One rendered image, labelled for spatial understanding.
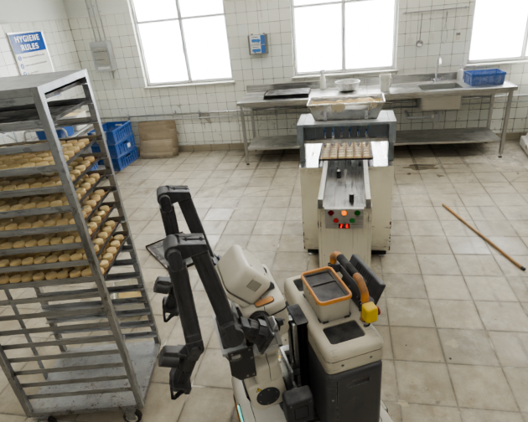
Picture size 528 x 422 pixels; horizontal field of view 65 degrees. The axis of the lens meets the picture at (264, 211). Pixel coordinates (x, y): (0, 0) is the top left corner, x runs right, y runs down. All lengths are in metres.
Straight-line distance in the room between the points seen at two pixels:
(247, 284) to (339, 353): 0.45
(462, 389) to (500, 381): 0.23
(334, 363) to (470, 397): 1.16
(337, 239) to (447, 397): 1.08
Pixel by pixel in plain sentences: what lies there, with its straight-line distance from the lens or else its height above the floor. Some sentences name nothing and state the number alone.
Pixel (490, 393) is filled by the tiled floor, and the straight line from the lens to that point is 2.75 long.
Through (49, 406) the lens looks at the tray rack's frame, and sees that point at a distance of 2.76.
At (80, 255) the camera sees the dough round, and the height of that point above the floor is 1.06.
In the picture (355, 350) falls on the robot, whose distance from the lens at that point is 1.70.
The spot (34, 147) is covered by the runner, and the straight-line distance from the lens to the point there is 1.85.
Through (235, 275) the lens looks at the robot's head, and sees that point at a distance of 1.52.
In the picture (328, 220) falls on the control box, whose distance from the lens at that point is 2.62.
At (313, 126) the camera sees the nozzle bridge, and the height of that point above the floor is 1.17.
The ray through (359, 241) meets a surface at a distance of 2.73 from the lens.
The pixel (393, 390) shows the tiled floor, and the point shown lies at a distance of 2.63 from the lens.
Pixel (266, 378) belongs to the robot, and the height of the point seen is 0.61.
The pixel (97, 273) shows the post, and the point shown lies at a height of 1.01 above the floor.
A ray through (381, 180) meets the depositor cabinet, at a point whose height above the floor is 0.72.
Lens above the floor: 2.00
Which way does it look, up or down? 26 degrees down
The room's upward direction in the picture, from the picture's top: 6 degrees counter-clockwise
